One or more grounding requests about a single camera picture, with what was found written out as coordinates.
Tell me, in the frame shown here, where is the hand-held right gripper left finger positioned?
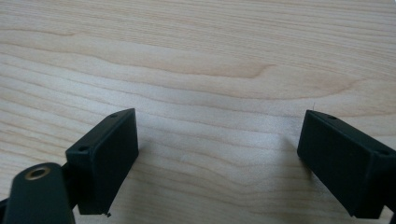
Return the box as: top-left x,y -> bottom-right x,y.
64,107 -> 140,217

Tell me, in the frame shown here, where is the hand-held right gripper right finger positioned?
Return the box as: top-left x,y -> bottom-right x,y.
296,109 -> 396,220

